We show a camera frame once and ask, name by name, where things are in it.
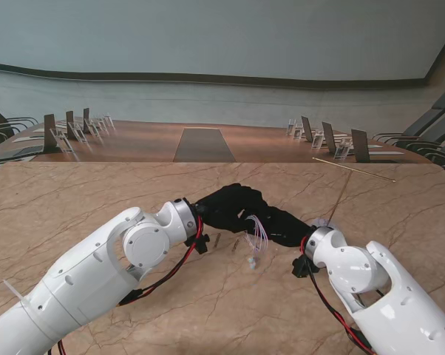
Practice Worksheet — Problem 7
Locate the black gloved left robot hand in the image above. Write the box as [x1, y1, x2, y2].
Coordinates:
[194, 183, 271, 234]

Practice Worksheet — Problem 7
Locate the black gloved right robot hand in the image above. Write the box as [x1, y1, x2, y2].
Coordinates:
[244, 205, 313, 249]

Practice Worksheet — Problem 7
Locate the white wired earphone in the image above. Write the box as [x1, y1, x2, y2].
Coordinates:
[242, 214, 271, 270]

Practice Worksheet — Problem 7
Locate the gold rack with marble base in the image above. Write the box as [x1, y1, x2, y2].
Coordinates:
[307, 157, 396, 230]

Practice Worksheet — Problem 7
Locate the brown conference table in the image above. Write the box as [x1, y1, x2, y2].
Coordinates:
[0, 118, 435, 166]

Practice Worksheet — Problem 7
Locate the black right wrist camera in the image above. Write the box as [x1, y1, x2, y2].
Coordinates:
[291, 254, 320, 279]

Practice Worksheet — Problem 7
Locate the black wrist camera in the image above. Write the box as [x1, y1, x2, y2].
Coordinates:
[291, 254, 320, 279]
[187, 234, 211, 254]

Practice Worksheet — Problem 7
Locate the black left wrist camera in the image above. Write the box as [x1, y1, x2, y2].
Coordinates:
[187, 234, 211, 254]

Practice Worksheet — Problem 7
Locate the red black left arm cable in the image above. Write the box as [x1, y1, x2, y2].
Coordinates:
[47, 214, 208, 355]

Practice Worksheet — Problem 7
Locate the red black arm cable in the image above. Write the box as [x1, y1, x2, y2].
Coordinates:
[47, 214, 208, 355]
[299, 236, 378, 355]

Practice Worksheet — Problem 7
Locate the red black right arm cable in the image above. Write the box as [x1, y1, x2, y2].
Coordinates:
[299, 236, 378, 355]

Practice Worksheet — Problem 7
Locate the white cable tie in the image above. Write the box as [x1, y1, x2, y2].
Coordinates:
[2, 280, 26, 305]

